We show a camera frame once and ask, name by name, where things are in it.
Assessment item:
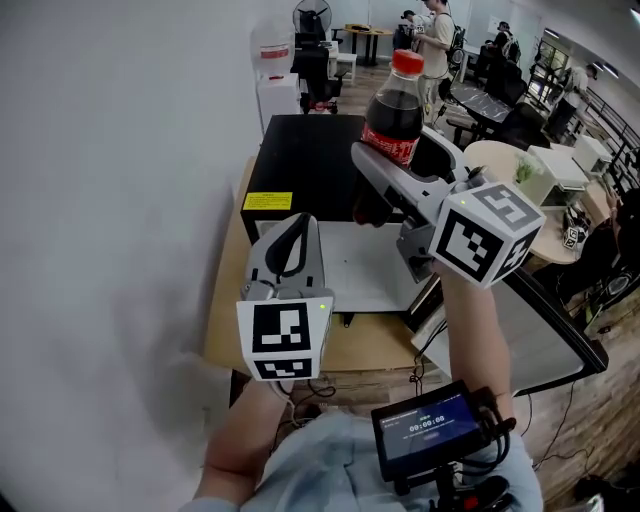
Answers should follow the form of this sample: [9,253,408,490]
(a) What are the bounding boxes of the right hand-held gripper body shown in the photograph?
[397,168,547,290]

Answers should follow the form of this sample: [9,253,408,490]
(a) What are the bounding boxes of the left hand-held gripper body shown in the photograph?
[235,269,335,382]

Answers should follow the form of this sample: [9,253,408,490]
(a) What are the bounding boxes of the dark drink bottle red cap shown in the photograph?
[352,48,426,229]

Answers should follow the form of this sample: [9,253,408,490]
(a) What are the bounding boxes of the person's left forearm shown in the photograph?
[192,375,296,501]

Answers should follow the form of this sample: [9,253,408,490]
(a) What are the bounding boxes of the person's right forearm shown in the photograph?
[432,259,516,414]

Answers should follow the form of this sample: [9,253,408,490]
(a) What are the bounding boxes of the round beige table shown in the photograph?
[462,139,611,266]

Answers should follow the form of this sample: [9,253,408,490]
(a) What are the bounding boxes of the yellow warning sticker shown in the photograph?
[242,191,294,211]

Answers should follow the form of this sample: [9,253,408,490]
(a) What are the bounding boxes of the marble-top table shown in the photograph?
[448,81,515,122]

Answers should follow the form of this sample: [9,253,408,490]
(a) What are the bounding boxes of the green potted plant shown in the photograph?
[513,151,545,185]

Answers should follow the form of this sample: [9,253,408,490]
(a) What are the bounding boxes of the white box appliance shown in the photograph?
[514,144,592,209]

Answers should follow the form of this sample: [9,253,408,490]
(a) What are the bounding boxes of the black office chair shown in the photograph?
[290,32,350,115]

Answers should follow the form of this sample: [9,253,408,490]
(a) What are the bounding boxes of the small white side table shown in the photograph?
[327,40,359,87]

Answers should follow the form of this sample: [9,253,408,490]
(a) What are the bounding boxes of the small white cabinet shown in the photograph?
[571,134,615,175]

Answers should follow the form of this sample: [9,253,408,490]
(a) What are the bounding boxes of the person's light blue shirt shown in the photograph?
[244,409,545,512]

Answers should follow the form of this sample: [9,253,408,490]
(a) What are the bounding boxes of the white water dispenser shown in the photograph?
[256,72,301,136]

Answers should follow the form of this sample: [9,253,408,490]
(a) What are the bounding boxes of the wooden table black legs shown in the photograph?
[343,23,394,69]

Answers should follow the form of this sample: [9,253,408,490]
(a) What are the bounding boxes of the black metal railing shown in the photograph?
[578,85,640,194]

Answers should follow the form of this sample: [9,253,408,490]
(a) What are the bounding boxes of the black chest-mounted display screen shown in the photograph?
[370,379,494,484]

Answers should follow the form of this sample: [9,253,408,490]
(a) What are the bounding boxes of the clear water jug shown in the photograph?
[249,18,296,79]

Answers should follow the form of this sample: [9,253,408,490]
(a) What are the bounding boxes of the black standing fan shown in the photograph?
[292,0,334,36]

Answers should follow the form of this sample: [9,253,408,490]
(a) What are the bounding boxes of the black cable under fridge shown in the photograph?
[408,319,449,397]

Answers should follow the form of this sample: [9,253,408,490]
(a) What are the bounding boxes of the thin black floor cable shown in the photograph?
[530,382,597,472]

